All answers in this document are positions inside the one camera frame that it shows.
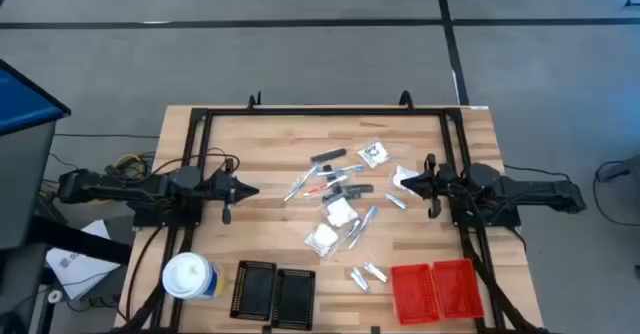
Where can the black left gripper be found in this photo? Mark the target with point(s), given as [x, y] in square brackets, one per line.
[226, 188]

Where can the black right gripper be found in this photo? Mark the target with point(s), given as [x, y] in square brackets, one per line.
[434, 184]

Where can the clear bag with black print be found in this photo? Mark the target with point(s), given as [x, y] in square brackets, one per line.
[374, 154]

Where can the black comb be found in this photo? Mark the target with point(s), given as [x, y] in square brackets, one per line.
[334, 196]
[328, 156]
[361, 189]

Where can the red toothbrush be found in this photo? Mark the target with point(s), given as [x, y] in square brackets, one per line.
[325, 186]

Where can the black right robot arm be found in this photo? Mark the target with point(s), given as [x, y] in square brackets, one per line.
[525, 189]

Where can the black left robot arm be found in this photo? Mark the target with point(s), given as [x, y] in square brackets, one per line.
[125, 186]

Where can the white wipes canister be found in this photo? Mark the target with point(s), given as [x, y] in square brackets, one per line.
[187, 274]

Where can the white paper sheet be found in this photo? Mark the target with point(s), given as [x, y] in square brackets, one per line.
[75, 274]

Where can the grey floor object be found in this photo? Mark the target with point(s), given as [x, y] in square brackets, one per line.
[625, 169]

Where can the grey cabinet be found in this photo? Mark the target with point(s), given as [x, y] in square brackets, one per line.
[25, 184]

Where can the white tape roll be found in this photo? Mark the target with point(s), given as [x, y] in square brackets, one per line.
[50, 296]

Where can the monitor with blue screen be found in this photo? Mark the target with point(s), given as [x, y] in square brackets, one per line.
[25, 104]

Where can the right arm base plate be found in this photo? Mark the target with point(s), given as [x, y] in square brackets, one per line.
[492, 221]

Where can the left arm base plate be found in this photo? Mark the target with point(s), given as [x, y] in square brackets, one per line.
[165, 220]

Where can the black frame hook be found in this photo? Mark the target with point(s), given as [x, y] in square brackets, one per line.
[255, 101]
[406, 100]

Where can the black metal table frame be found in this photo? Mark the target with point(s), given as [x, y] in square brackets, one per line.
[325, 111]

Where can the black desk frame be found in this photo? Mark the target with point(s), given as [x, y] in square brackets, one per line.
[80, 239]

